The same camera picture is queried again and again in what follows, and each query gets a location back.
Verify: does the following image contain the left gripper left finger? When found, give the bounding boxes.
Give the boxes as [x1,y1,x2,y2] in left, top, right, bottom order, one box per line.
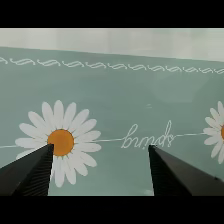
[0,143,55,197]

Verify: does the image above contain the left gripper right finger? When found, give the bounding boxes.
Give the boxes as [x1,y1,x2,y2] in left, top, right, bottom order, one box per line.
[147,144,224,197]

